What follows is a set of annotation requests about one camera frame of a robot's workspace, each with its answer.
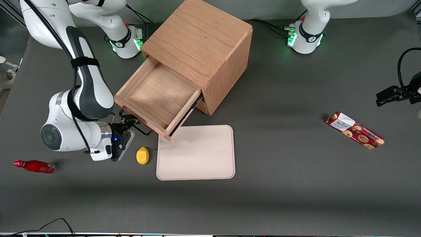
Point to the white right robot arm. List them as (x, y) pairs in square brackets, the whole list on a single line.
[(59, 131)]

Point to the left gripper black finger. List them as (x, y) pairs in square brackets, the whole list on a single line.
[(388, 94)]

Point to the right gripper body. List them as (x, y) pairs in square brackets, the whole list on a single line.
[(117, 128)]

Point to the dark metal frame rail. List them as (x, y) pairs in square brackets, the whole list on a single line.
[(14, 13)]

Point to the white clamp fixture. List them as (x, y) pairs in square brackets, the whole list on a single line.
[(7, 74)]

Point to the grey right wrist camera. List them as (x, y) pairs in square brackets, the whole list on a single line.
[(123, 145)]

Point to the wooden drawer cabinet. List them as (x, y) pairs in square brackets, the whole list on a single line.
[(204, 39)]

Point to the beige rectangular tray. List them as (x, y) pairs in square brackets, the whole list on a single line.
[(197, 154)]

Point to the red tartan cookie box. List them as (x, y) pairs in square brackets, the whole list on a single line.
[(357, 130)]

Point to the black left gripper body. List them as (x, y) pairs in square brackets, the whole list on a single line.
[(415, 86)]

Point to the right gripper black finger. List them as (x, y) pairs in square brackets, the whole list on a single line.
[(132, 124), (126, 118)]

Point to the yellow lemon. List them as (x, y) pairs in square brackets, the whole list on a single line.
[(142, 156)]

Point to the red bottle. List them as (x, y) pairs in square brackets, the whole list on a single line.
[(37, 166)]

